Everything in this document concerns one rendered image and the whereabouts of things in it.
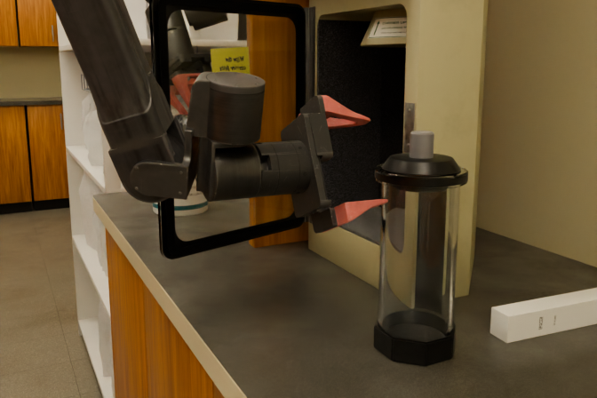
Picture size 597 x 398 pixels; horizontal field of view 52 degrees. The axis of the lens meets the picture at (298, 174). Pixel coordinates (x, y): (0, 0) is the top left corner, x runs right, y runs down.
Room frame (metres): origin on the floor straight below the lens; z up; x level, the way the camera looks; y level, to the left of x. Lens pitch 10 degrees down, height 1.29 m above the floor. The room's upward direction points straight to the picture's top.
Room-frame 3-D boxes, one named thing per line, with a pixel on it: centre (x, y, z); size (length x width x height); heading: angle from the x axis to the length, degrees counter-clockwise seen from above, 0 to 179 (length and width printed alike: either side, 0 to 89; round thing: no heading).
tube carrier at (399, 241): (0.71, -0.14, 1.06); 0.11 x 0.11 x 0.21
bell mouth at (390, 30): (1.00, -0.19, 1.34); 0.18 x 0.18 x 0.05
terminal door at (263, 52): (0.99, 0.10, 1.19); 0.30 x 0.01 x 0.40; 134
